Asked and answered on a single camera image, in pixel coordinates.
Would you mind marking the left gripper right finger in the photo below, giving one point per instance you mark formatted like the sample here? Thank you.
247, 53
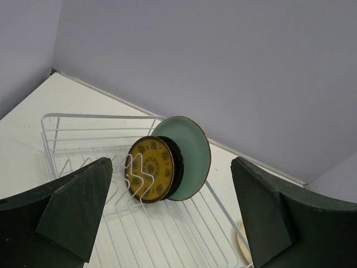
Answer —
289, 226

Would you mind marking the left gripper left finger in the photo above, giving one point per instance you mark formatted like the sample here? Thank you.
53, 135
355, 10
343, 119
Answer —
56, 224

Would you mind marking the beige bear plate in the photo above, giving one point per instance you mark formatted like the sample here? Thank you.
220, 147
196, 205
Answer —
244, 250

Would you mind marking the yellow patterned plate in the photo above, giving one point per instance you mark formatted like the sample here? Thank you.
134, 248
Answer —
149, 169

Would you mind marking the teal floral plate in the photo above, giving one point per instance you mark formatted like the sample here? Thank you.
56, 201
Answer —
195, 149

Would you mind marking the black glossy plate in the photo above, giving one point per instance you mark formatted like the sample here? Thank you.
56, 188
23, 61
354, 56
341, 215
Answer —
178, 165

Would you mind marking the white wire dish rack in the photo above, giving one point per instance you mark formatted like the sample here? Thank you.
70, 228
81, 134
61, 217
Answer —
198, 232

